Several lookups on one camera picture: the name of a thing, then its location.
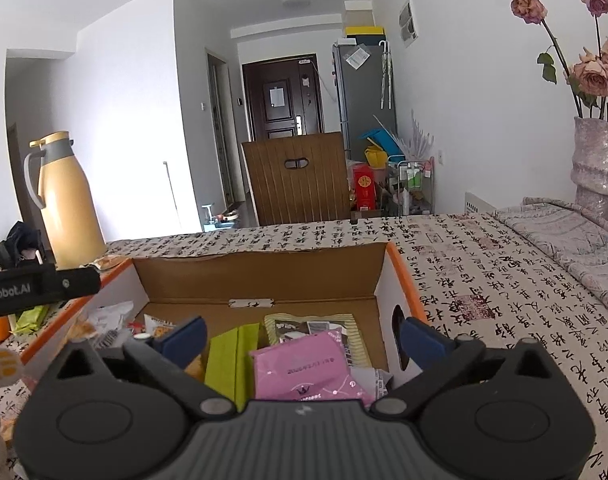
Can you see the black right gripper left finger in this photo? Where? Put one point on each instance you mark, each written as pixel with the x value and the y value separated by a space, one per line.
pixel 117 413

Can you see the wire storage rack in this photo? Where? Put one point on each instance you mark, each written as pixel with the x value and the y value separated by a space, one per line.
pixel 411 187

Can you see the calligraphy print tablecloth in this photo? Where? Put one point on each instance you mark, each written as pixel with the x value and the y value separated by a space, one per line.
pixel 477 275

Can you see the red cardboard snack box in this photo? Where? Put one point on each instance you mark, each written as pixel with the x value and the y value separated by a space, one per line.
pixel 372 282

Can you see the dried pink roses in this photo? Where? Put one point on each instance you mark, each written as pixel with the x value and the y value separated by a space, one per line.
pixel 576 52

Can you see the pink textured vase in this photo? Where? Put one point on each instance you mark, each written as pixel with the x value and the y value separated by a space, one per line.
pixel 590 165

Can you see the red gift box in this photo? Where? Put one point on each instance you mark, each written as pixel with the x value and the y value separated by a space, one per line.
pixel 365 187

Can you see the dark entrance door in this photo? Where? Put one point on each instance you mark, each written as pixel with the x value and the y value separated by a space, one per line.
pixel 283 97

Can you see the pink packet in box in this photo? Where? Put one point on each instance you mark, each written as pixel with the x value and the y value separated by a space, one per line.
pixel 310 368

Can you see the green packet in box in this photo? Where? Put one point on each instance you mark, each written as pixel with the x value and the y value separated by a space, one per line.
pixel 230 365

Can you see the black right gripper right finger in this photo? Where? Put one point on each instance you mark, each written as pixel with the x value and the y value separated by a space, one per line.
pixel 489 413

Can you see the brown wooden chair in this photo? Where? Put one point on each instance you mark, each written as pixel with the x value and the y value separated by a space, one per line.
pixel 298 179

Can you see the green packet near oranges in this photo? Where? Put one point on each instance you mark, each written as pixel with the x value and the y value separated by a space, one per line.
pixel 30 321

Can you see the cream thermos jug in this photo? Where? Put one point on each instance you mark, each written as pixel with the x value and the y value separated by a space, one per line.
pixel 59 188

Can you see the grey refrigerator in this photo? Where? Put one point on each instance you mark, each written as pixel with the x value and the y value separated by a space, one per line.
pixel 364 87

